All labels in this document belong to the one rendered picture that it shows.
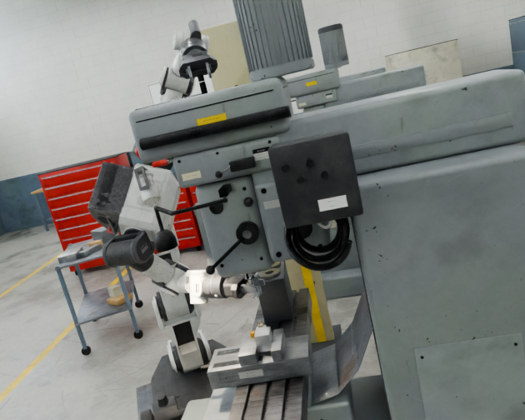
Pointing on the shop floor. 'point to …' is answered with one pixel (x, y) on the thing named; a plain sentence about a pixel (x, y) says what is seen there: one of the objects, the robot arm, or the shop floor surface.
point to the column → (456, 284)
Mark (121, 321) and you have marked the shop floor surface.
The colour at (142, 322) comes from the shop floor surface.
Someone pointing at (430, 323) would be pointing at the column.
